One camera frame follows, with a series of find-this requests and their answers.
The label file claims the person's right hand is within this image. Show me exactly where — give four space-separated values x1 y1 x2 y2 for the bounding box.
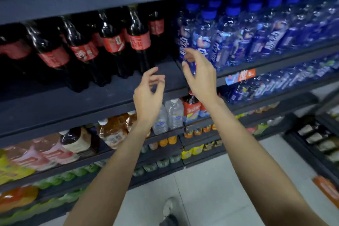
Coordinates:
181 47 222 108

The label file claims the person's left hand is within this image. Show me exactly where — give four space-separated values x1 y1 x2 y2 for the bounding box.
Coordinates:
133 67 166 128

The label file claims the person's left forearm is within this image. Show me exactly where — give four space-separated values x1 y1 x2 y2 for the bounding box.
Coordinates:
64 117 159 226

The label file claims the person's right forearm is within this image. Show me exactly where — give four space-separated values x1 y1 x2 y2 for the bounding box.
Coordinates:
209 98 329 226

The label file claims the clear water jug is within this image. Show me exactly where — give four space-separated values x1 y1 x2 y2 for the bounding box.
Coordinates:
165 99 184 130
152 105 169 135

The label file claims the dark bottle red white label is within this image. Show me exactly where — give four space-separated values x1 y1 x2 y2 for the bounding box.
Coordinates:
183 91 203 124

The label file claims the amber tea bottle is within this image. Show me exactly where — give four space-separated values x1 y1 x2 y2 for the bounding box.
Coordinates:
126 111 151 139
97 116 129 150

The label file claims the row of orange cans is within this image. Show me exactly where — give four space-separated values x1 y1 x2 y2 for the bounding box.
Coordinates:
148 124 218 151

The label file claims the orange shelf price tag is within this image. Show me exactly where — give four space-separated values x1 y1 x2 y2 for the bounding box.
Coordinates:
225 69 256 86

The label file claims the row of yellow cans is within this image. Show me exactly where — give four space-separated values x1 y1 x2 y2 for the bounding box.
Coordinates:
181 140 223 159

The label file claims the row of pale green cans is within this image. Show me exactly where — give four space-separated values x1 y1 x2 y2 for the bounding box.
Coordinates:
132 154 182 177

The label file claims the row of red-labelled cola bottles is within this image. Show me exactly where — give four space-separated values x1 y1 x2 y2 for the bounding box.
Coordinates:
0 3 170 94

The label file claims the row of blue-capped drink bottles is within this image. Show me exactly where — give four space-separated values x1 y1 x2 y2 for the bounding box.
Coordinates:
176 0 339 71

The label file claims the row of colourful snack packets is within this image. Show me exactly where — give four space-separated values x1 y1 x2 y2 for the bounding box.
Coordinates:
235 101 285 136

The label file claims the row of small blue bottles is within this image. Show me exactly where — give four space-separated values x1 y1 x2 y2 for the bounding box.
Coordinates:
225 54 339 104

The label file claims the dark drink bottle cream label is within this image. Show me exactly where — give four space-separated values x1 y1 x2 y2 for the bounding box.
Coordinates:
60 127 100 157

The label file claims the pink-labelled drink bottle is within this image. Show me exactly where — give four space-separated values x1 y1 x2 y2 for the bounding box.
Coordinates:
4 141 57 171
34 133 80 164

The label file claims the person's grey shoe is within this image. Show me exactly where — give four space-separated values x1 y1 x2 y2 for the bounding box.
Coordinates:
159 197 181 226

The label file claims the row of green-capped bottles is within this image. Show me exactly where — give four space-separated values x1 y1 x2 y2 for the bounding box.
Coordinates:
34 163 106 190

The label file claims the black side display rack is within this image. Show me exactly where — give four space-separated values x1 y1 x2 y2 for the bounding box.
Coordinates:
283 88 339 190

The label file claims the row of packets in rack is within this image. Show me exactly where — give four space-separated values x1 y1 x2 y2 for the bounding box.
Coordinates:
297 105 339 163

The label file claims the row of light green bottles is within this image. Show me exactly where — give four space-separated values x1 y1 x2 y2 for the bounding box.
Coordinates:
0 187 88 226

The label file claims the orange drink bottles group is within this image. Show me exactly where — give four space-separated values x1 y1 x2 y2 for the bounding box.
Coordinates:
0 185 40 213

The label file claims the orange box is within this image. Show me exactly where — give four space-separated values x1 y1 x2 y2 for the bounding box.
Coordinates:
313 176 339 208

